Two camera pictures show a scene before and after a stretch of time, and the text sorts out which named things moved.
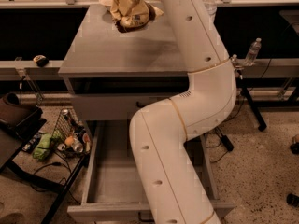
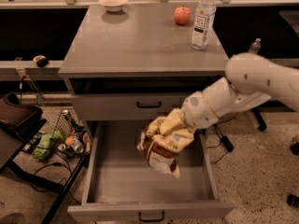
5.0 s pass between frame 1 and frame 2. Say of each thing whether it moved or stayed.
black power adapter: stayed
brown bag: stayed
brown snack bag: moved
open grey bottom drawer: stayed
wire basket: stayed
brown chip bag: moved
